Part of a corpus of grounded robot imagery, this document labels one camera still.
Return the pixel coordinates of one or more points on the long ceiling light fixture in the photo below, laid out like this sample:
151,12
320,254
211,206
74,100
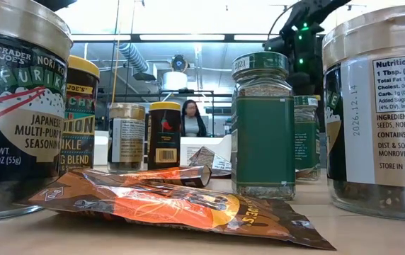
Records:
181,37

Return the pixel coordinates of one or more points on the black round ceiling device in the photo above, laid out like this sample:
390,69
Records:
179,63

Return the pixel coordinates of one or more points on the green label spice jar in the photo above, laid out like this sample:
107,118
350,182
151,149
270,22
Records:
262,141
307,141

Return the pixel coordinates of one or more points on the furikake jar tan lid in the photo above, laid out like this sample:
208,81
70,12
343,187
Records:
383,141
22,124
126,141

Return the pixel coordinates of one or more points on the orange brown seasoning packet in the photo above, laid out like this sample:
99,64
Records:
174,177
170,209

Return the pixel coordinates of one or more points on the white plastic bin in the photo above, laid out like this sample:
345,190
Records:
195,141
100,148

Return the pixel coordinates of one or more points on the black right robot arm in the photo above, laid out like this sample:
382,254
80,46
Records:
303,49

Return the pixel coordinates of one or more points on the brown foil seasoning packet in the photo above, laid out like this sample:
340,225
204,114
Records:
209,159

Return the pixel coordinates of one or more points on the white cylinder tank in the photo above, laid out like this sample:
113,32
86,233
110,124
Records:
174,81

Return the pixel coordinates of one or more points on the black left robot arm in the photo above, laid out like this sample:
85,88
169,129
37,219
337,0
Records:
55,3

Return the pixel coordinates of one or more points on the person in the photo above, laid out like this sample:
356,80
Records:
192,124

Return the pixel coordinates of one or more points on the chili onion jar yellow lid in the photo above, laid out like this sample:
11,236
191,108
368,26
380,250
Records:
80,117
317,97
164,141

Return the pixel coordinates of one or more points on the silver flexible ventilation duct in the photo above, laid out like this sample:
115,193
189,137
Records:
133,56

